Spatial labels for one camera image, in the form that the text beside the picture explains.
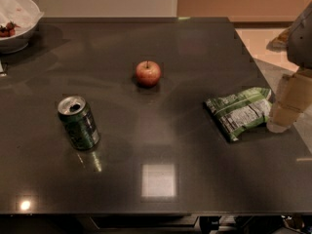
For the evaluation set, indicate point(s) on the white bowl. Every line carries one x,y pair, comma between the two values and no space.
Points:
18,41

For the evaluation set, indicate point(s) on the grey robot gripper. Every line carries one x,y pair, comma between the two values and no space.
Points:
300,41

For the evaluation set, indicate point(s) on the green jalapeno chip bag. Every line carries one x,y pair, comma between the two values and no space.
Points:
240,112

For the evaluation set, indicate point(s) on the white napkin in bowl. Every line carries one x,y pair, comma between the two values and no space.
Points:
24,13

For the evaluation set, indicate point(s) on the brown object on floor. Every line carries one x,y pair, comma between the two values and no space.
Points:
281,40

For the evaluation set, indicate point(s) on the red apple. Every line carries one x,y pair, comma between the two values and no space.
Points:
148,73

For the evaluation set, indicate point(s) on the green soda can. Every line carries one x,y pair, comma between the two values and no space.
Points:
77,118

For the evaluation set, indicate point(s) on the red strawberries in bowl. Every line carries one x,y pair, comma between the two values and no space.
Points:
8,30

